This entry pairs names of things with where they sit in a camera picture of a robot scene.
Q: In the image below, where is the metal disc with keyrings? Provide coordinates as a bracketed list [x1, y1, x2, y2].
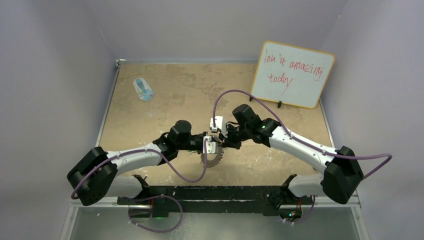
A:
[200, 147, 225, 168]

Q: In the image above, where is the whiteboard with yellow frame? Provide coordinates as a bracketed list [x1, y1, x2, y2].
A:
[250, 41, 336, 109]

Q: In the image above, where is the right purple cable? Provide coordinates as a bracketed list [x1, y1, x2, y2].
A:
[212, 89, 393, 226]

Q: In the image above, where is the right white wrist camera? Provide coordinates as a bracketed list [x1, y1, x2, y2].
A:
[209, 116, 228, 138]

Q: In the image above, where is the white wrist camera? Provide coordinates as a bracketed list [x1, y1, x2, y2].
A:
[201, 135, 219, 154]
[209, 116, 228, 138]

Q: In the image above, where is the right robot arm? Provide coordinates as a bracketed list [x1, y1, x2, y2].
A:
[210, 104, 364, 204]

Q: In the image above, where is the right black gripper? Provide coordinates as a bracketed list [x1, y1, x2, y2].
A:
[219, 124, 251, 151]

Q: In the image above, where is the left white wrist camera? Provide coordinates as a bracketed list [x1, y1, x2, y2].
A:
[201, 135, 219, 154]

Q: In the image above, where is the black base beam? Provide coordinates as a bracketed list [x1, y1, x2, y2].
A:
[117, 175, 313, 218]

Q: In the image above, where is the blue white blister package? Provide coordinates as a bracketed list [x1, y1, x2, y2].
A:
[133, 77, 154, 102]

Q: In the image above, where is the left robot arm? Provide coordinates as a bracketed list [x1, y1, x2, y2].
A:
[66, 120, 212, 206]

